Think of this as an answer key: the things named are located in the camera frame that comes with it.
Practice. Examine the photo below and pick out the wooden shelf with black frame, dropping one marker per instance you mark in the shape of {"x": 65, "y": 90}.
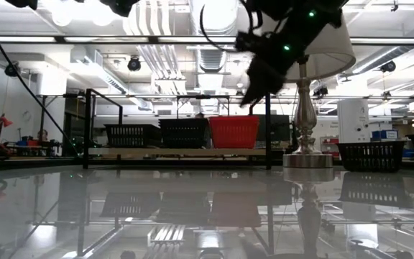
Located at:
{"x": 156, "y": 152}

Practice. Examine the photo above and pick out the person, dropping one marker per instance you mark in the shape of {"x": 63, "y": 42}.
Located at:
{"x": 200, "y": 115}
{"x": 42, "y": 135}

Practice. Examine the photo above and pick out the black ceiling spotlight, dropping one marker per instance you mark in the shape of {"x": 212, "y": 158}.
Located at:
{"x": 12, "y": 69}
{"x": 387, "y": 66}
{"x": 134, "y": 64}
{"x": 320, "y": 90}

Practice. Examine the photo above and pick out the red slotted plastic basket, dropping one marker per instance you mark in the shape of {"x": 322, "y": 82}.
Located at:
{"x": 234, "y": 133}

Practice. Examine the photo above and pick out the black aluminium rig frame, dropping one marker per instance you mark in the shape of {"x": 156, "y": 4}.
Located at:
{"x": 59, "y": 39}

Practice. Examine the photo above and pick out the white cylindrical device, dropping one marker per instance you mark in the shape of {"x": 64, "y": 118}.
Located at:
{"x": 352, "y": 118}

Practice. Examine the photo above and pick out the blue storage box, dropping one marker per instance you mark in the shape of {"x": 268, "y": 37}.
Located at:
{"x": 385, "y": 135}

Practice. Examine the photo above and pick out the black monitor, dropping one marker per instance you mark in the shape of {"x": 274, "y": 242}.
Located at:
{"x": 279, "y": 127}

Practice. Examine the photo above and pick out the table lamp with white shade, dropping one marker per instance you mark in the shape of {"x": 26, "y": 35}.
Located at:
{"x": 305, "y": 115}

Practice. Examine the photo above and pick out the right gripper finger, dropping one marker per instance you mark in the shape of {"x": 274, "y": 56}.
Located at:
{"x": 255, "y": 88}
{"x": 273, "y": 83}

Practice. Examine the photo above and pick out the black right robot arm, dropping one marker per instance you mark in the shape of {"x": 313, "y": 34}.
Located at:
{"x": 300, "y": 18}

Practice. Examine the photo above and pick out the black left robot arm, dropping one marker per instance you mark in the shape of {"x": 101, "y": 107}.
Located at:
{"x": 120, "y": 7}

